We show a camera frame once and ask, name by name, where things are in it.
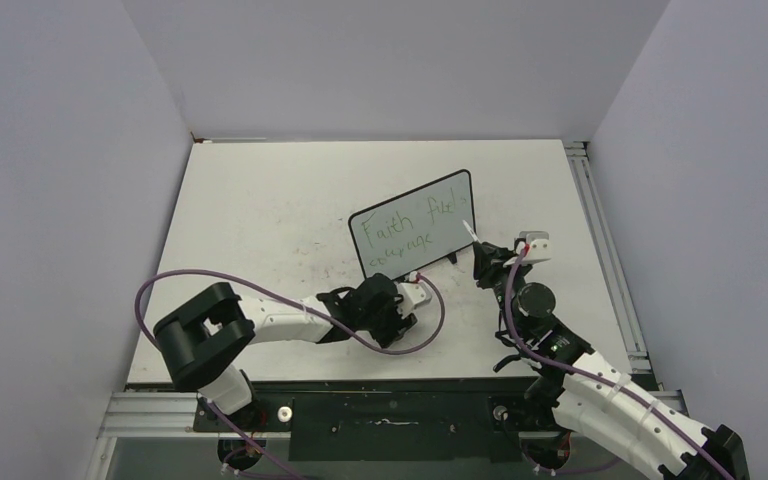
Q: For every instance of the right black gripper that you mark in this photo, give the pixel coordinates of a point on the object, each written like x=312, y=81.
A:
x=489, y=262

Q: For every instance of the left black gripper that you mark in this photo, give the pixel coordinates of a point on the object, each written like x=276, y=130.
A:
x=396, y=327

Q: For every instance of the white whiteboard marker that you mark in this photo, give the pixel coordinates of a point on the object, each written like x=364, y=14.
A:
x=471, y=231

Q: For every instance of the black framed small whiteboard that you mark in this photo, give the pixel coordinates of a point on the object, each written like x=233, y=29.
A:
x=415, y=229

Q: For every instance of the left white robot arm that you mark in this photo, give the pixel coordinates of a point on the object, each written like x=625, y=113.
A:
x=200, y=340

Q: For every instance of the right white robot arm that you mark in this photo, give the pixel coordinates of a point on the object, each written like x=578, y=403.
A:
x=581, y=392

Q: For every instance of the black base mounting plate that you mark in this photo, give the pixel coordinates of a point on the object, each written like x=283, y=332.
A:
x=400, y=420

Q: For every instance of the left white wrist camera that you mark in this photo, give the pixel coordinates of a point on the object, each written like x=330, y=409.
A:
x=411, y=297

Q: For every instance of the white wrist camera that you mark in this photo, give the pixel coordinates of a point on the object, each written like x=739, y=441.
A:
x=411, y=297
x=534, y=246

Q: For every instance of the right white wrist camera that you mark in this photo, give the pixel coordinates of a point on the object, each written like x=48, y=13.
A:
x=534, y=246

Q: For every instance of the aluminium rail right side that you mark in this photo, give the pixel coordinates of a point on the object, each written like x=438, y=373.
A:
x=610, y=262

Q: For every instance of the aluminium front frame rail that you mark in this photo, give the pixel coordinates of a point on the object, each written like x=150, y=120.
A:
x=150, y=435

